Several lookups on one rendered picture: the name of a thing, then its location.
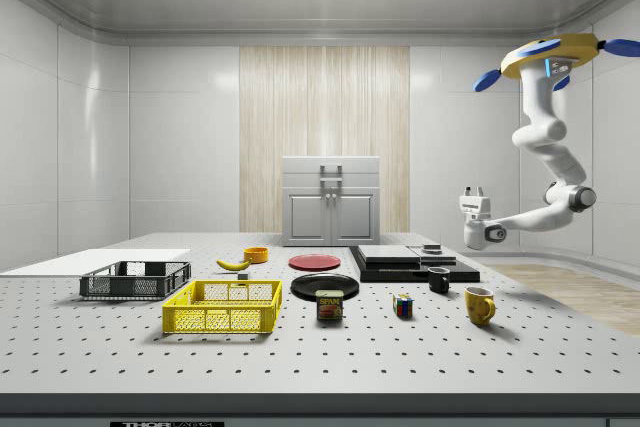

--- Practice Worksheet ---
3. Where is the black plate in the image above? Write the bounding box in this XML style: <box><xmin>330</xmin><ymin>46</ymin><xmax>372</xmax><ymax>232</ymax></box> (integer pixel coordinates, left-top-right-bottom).
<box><xmin>290</xmin><ymin>273</ymin><xmax>361</xmax><ymax>301</ymax></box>

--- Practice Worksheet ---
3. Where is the flat-sided can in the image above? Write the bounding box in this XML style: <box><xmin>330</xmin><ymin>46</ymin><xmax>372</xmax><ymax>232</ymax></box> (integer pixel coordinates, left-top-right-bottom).
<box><xmin>315</xmin><ymin>289</ymin><xmax>345</xmax><ymax>322</ymax></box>

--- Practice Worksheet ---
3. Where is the black mug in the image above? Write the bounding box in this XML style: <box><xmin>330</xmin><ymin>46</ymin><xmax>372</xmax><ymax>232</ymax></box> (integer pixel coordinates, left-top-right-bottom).
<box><xmin>427</xmin><ymin>266</ymin><xmax>452</xmax><ymax>294</ymax></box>

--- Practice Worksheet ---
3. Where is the puzzle cube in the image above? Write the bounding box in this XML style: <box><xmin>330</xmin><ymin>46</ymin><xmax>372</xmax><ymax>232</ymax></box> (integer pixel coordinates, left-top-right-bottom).
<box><xmin>392</xmin><ymin>293</ymin><xmax>415</xmax><ymax>319</ymax></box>

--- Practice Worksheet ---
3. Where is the red plate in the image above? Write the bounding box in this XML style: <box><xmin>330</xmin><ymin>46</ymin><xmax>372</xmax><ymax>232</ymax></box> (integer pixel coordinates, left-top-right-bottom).
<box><xmin>288</xmin><ymin>253</ymin><xmax>342</xmax><ymax>271</ymax></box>

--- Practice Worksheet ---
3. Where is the drone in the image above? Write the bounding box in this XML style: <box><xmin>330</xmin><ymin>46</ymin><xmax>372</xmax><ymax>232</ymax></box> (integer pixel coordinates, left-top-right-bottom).
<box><xmin>473</xmin><ymin>32</ymin><xmax>640</xmax><ymax>94</ymax></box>

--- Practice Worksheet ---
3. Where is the white board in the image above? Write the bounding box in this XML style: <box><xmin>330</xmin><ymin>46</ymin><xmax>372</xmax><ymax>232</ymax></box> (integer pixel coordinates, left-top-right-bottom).
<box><xmin>0</xmin><ymin>248</ymin><xmax>192</xmax><ymax>277</ymax></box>

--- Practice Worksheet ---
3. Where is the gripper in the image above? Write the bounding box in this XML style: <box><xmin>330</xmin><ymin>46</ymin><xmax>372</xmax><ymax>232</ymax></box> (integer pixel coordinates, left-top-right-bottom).
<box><xmin>459</xmin><ymin>185</ymin><xmax>493</xmax><ymax>219</ymax></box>

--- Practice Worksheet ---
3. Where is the dark grey basket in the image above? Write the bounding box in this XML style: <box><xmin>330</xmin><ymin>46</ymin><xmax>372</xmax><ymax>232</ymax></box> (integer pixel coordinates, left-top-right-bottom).
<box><xmin>79</xmin><ymin>260</ymin><xmax>193</xmax><ymax>301</ymax></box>

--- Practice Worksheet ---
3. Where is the black stove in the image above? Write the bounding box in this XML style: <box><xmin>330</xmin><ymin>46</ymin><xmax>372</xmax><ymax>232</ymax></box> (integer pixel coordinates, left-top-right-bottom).
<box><xmin>348</xmin><ymin>242</ymin><xmax>482</xmax><ymax>284</ymax></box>

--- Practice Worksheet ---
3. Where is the yellow mug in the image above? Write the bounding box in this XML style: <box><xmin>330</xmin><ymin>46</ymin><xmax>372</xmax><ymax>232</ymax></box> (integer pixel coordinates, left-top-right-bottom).
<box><xmin>464</xmin><ymin>286</ymin><xmax>497</xmax><ymax>327</ymax></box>

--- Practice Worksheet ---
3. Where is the white cabinet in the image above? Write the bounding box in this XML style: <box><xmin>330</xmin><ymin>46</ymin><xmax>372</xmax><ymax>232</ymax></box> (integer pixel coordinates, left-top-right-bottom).
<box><xmin>281</xmin><ymin>155</ymin><xmax>381</xmax><ymax>247</ymax></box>

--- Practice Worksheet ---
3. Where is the yellow basket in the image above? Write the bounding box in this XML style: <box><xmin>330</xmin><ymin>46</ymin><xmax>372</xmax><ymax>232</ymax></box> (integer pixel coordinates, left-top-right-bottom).
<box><xmin>161</xmin><ymin>279</ymin><xmax>284</xmax><ymax>335</ymax></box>

